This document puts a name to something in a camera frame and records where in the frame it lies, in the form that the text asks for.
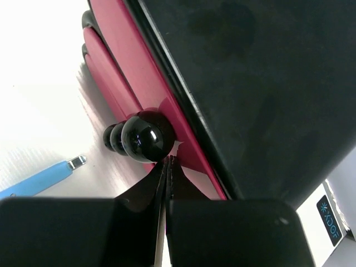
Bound black drawer cabinet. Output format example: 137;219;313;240
82;1;355;207

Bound right corner label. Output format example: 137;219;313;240
317;195;343;247

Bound blue utility knife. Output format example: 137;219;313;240
1;155;87;200

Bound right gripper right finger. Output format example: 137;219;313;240
166;156;314;266

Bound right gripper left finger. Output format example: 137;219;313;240
1;159;167;266

